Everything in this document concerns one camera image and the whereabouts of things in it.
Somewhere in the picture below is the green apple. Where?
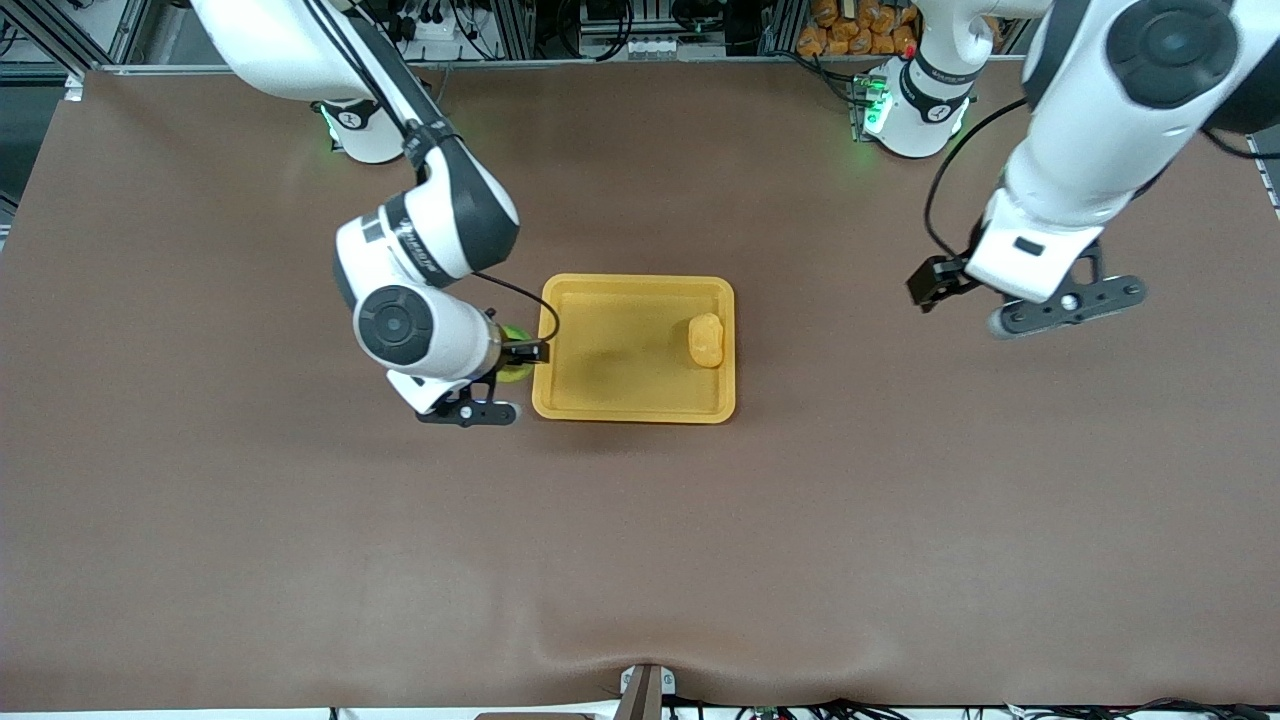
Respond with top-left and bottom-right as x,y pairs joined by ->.
495,325 -> 536,386

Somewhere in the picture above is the yellow potato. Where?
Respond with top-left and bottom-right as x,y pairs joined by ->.
687,313 -> 725,370

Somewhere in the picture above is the yellow plastic tray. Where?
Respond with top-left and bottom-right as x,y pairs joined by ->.
531,273 -> 737,425

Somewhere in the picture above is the brown table mat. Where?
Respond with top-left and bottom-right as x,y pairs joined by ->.
0,55 -> 1280,713

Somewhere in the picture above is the pile of orange bread rolls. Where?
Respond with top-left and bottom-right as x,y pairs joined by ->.
797,0 -> 921,57

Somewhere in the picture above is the white power strip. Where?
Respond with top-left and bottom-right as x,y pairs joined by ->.
400,0 -> 481,43

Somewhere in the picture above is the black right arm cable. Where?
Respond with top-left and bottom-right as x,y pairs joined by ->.
300,0 -> 561,349

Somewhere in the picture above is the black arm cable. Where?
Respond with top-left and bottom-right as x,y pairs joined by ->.
300,0 -> 561,349
923,98 -> 1031,259

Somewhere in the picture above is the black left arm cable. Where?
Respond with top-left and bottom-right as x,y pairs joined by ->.
923,98 -> 1031,259

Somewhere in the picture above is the aluminium frame post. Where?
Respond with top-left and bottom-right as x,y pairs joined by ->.
495,0 -> 536,59
765,0 -> 806,56

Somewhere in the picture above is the aluminium table edge rail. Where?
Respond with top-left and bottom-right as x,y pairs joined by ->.
95,55 -> 1031,76

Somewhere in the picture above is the grey metal camera mount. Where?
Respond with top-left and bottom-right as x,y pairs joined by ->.
613,663 -> 677,720

